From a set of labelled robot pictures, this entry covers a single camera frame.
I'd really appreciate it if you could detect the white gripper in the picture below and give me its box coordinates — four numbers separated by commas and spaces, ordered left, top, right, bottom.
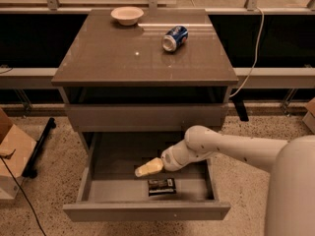
135, 147, 179, 177

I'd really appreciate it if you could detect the black rxbar chocolate wrapper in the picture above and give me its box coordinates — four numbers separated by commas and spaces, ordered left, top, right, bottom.
148, 178, 176, 196

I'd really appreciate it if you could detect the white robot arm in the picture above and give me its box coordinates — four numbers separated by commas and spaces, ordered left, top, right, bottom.
135, 126, 315, 236

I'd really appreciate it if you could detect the closed grey upper drawer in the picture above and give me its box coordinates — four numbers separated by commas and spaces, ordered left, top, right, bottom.
65, 103, 227, 132

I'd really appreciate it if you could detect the open grey middle drawer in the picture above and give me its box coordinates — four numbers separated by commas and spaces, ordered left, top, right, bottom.
63, 132, 230, 221

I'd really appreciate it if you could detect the grey drawer cabinet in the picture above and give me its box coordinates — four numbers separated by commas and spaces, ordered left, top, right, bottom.
52, 9, 238, 148

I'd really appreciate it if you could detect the black stand foot right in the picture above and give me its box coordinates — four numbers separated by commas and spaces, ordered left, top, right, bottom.
232, 98, 249, 122

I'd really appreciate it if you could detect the black stand foot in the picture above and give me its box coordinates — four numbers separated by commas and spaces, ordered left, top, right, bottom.
232, 98, 249, 122
22, 117, 56, 178

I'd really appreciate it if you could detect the black stand foot left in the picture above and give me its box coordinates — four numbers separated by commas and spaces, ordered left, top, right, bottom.
22, 117, 56, 178

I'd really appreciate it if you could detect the blue soda can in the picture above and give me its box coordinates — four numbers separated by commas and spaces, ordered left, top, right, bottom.
161, 26, 188, 52

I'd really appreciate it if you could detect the cardboard box left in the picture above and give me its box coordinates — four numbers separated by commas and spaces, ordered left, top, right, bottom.
0, 109, 36, 201

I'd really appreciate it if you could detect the cardboard box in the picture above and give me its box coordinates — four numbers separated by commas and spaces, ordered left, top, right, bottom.
0, 109, 36, 201
302, 97, 315, 134

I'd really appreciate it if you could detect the white paper bowl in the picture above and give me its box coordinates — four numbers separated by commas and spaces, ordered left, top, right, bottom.
111, 7, 144, 26

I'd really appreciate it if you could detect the cardboard box right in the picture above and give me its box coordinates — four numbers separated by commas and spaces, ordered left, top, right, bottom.
302, 97, 315, 134

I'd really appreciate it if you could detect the white cable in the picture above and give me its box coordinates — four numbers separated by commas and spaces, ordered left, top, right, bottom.
228, 7, 266, 99

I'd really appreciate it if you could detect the black floor cable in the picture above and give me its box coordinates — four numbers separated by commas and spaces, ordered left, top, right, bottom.
0, 155, 48, 236

